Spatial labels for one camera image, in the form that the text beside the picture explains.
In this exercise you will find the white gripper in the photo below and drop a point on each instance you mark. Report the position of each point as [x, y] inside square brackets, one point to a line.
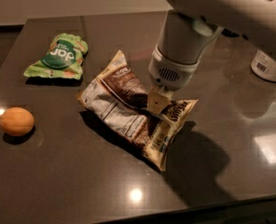
[171, 72]

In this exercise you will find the green snack bag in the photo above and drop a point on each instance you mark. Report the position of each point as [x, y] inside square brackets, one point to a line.
[63, 60]

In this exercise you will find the white labelled bottle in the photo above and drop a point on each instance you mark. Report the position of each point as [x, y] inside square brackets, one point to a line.
[264, 66]

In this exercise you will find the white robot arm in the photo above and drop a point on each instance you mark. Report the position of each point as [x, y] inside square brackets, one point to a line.
[190, 26]

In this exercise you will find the brown chip bag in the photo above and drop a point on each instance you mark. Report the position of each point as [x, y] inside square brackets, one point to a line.
[119, 99]

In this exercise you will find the orange fruit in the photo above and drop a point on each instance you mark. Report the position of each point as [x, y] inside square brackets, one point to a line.
[17, 121]

